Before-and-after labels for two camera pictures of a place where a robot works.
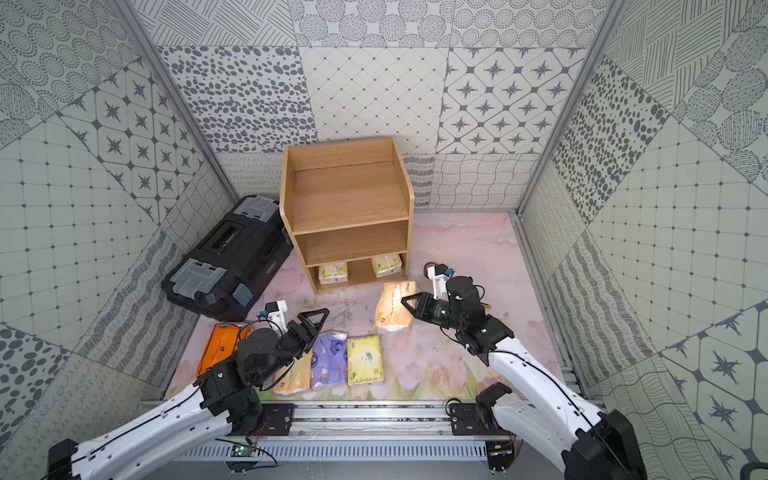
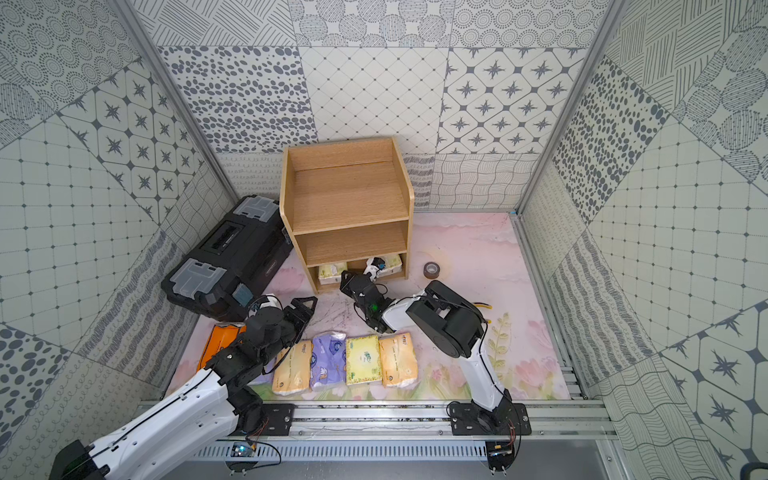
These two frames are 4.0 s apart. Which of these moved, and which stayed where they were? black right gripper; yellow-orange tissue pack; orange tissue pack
Moved: black right gripper
Stayed: yellow-orange tissue pack; orange tissue pack
